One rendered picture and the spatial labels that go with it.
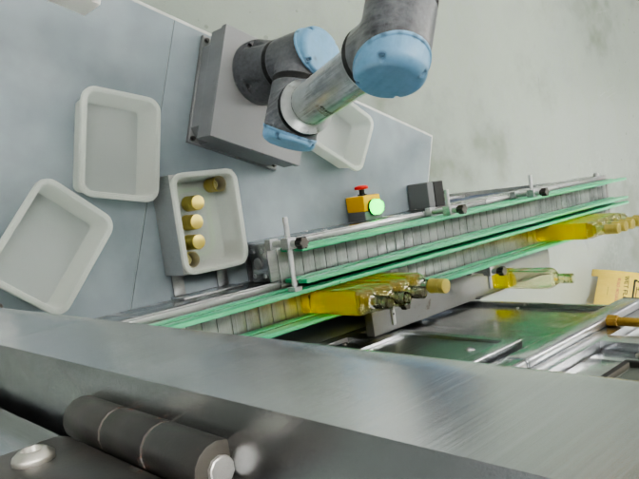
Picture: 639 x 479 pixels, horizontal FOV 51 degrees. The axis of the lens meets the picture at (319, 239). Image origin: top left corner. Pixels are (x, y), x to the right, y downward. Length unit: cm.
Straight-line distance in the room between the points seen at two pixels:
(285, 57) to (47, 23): 49
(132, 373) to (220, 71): 142
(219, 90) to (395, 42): 62
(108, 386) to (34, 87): 132
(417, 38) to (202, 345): 90
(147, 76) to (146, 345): 141
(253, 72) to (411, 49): 59
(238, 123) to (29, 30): 47
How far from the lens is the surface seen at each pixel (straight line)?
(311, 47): 143
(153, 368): 16
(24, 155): 144
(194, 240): 151
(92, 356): 19
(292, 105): 135
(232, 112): 156
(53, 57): 150
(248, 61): 155
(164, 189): 149
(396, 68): 104
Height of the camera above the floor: 210
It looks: 48 degrees down
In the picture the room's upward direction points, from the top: 87 degrees clockwise
